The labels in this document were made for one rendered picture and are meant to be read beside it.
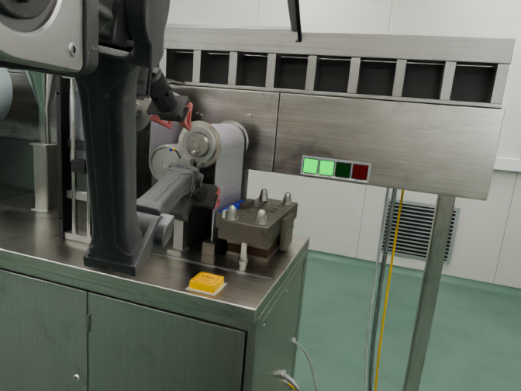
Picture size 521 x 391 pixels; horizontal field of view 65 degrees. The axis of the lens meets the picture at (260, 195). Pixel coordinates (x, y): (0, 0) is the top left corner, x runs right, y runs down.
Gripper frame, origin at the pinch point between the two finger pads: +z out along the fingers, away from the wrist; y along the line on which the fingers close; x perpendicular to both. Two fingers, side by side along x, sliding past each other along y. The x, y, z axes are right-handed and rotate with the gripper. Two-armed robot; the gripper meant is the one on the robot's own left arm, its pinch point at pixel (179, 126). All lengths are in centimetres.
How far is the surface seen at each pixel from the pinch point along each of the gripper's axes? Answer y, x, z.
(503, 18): 128, 247, 156
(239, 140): 6.0, 16.9, 27.7
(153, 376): 1, -62, 35
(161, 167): -13.4, -2.8, 19.6
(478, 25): 111, 243, 160
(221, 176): 5.9, -0.7, 24.0
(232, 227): 14.2, -16.8, 26.4
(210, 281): 16.7, -37.0, 16.0
